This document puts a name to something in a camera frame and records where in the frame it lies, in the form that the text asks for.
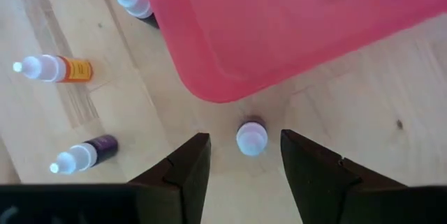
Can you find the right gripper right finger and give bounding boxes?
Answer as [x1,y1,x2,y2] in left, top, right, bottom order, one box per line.
[280,128,409,224]

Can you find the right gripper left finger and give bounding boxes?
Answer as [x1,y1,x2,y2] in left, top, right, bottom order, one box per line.
[127,132,212,224]

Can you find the small purple food coloring bottle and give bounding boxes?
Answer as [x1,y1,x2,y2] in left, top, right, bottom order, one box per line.
[235,116,270,158]
[49,134,119,176]

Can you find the small orange-label food coloring bottle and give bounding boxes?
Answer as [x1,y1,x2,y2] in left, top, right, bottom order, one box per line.
[13,54,94,84]

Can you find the small black food coloring bottle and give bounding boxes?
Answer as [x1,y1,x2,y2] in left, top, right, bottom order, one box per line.
[113,0,161,29]

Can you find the red plastic tray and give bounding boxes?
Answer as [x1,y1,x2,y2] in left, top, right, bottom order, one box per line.
[138,0,447,104]

